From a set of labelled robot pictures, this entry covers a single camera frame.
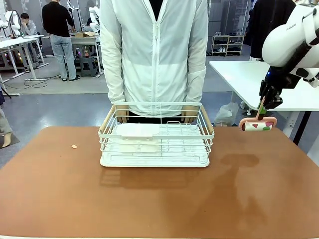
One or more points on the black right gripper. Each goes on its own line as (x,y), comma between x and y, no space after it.
(280,81)

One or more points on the person's left forearm white sleeve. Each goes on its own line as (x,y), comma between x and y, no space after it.
(195,87)

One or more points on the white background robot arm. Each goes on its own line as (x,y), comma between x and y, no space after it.
(94,20)
(11,21)

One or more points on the person's right forearm white sleeve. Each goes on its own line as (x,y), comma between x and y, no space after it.
(115,82)

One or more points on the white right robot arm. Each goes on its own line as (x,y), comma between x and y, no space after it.
(289,35)

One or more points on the person's left hand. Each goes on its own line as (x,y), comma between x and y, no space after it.
(190,114)

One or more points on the person's right hand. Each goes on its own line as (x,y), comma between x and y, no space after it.
(122,115)

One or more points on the white side table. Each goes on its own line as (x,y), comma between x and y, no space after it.
(239,77)

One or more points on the white plastic bag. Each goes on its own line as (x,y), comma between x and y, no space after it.
(226,114)

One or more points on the person in black coat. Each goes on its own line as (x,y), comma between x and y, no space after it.
(259,27)

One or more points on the person in white jacket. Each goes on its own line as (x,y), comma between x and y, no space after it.
(154,57)

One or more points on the white drip tray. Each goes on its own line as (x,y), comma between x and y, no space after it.
(154,163)

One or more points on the white plastic cutlery holder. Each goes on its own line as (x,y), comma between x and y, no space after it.
(138,130)

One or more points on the grey step stool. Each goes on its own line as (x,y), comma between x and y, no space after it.
(88,66)

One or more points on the white desk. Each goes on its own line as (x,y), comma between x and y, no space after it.
(84,39)
(17,41)

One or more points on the cardboard box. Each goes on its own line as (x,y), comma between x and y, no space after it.
(85,34)

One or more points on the small paper scrap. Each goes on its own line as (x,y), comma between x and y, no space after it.
(74,146)

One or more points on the man in black shirt jeans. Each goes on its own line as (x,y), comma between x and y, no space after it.
(59,30)

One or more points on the white power strip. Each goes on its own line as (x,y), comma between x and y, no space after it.
(36,79)

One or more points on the seated person grey hoodie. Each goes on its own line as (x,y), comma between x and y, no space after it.
(28,26)

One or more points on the bystander leg and shoe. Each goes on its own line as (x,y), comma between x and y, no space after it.
(6,129)

